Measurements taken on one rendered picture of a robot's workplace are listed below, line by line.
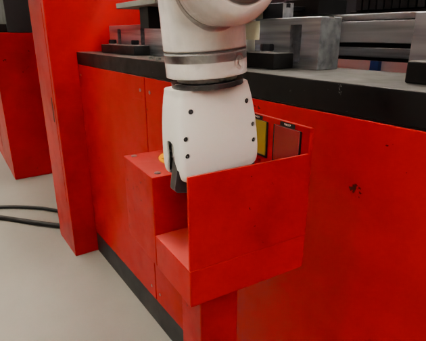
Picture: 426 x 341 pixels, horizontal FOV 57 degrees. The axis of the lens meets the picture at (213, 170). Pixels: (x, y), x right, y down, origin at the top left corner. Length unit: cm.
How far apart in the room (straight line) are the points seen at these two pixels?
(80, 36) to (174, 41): 131
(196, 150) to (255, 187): 8
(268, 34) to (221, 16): 57
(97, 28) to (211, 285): 139
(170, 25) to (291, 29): 48
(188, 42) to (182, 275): 24
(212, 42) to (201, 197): 15
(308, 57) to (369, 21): 27
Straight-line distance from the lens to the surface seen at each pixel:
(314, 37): 79
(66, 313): 158
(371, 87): 57
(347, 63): 287
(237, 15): 31
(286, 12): 88
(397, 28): 100
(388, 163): 57
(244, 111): 42
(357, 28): 105
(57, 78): 167
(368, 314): 68
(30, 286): 177
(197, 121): 40
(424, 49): 67
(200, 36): 38
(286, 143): 49
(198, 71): 38
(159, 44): 129
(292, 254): 50
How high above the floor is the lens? 94
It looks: 19 degrees down
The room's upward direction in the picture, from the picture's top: straight up
